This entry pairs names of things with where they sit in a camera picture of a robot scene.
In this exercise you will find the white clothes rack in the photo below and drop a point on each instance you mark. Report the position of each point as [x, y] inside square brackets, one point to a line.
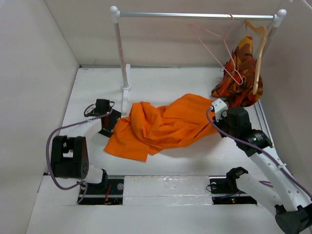
[276, 20]

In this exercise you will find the wooden hanger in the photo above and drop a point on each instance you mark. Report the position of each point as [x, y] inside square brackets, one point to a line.
[262, 33]

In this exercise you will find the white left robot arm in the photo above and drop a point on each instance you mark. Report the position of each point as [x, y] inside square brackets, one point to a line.
[67, 147]

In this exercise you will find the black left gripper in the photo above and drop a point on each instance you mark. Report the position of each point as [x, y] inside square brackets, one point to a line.
[114, 116]

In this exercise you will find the orange camouflage garment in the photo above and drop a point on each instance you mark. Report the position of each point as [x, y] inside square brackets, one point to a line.
[240, 95]

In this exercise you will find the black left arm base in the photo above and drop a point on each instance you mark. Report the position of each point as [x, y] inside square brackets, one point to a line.
[108, 193]

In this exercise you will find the orange trousers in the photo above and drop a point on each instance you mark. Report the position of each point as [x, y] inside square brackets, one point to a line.
[147, 130]

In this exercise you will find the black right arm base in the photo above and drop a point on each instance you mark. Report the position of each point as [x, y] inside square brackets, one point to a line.
[224, 192]

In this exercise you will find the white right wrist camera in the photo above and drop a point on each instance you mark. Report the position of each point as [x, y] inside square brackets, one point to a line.
[218, 106]

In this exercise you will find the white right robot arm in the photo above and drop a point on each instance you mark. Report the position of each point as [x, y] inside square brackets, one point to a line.
[283, 196]

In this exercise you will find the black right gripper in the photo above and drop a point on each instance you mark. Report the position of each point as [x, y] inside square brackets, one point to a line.
[218, 123]

